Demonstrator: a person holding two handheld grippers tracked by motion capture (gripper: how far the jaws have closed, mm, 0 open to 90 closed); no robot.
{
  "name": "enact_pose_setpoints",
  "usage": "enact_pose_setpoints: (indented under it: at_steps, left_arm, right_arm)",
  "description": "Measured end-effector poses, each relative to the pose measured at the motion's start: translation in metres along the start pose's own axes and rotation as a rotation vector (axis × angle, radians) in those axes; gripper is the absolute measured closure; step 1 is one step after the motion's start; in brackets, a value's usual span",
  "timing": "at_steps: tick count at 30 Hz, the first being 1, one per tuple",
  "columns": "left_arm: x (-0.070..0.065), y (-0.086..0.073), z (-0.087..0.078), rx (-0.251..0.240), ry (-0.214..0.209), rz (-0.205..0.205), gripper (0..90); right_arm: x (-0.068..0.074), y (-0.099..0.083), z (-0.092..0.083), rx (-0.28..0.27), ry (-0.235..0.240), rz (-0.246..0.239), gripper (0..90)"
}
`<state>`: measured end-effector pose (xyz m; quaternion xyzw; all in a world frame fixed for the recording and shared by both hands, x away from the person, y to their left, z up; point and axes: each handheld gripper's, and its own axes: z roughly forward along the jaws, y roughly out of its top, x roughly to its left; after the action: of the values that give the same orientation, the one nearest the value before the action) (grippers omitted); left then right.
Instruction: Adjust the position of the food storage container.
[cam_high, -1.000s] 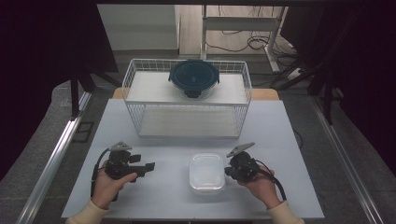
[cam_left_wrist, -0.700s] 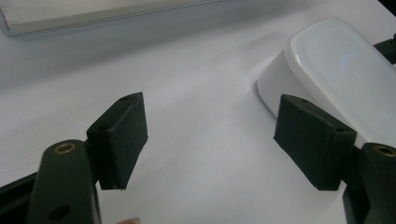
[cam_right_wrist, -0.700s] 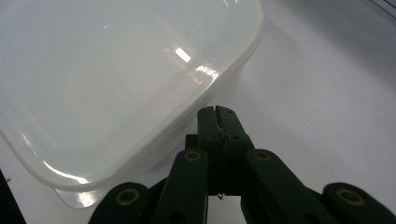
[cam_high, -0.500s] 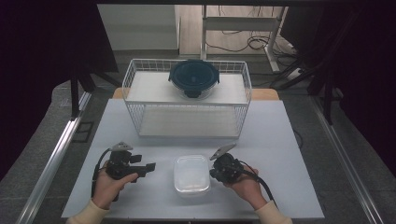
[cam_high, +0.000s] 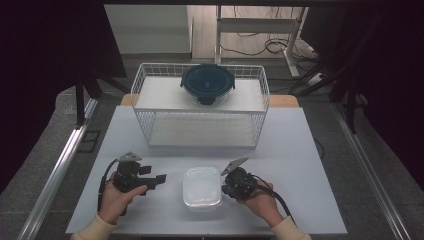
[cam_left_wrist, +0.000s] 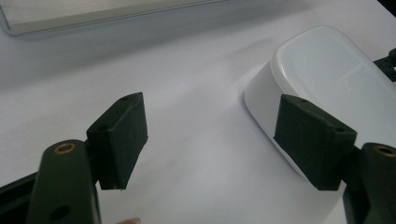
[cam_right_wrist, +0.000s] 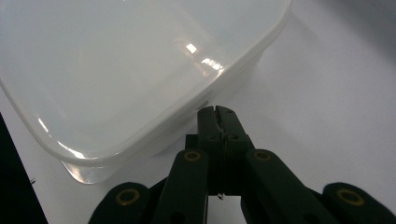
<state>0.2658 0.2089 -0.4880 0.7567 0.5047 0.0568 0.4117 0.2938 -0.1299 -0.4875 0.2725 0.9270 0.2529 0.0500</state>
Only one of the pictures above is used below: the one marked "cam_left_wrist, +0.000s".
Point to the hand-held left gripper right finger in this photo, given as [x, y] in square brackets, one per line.
[314, 143]

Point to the white plastic lidded container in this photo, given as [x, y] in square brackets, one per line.
[330, 71]

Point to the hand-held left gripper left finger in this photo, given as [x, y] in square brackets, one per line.
[120, 140]

